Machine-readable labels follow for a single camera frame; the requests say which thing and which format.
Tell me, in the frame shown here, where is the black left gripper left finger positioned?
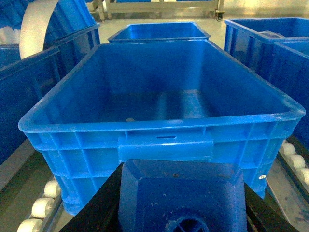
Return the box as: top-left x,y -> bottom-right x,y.
61,163 -> 123,232

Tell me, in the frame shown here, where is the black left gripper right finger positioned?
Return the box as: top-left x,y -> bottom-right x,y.
244,183 -> 298,232

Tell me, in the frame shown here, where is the blue square block part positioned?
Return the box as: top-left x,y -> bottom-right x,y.
118,159 -> 247,232

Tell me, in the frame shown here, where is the stainless steel flow rack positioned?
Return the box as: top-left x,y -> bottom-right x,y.
0,10 -> 309,232

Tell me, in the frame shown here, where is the blue bin front middle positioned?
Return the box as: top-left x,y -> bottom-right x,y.
18,40 -> 306,215

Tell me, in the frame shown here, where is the blue bin front right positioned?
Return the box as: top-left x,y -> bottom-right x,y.
271,40 -> 309,146

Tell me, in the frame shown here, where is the blue bin front left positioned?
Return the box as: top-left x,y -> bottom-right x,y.
0,24 -> 100,163

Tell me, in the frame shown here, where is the blue bin rear right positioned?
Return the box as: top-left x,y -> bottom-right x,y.
224,17 -> 309,77

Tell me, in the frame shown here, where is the tilted blue bin rear left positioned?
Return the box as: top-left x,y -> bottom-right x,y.
0,0 -> 96,45

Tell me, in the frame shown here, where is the blue bin rear middle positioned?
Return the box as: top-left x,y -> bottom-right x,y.
108,22 -> 211,43

